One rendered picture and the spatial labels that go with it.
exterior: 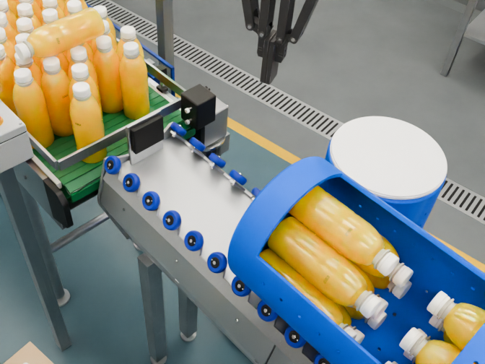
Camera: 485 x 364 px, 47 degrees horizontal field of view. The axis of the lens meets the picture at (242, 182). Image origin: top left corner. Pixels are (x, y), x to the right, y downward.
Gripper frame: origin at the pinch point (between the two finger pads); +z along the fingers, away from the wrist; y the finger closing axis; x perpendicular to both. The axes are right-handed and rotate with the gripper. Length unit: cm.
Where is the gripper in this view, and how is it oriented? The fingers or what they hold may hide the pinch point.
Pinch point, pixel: (271, 58)
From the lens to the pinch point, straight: 80.0
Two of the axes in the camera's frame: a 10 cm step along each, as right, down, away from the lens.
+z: -0.7, 6.8, 7.3
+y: 9.1, 3.4, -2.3
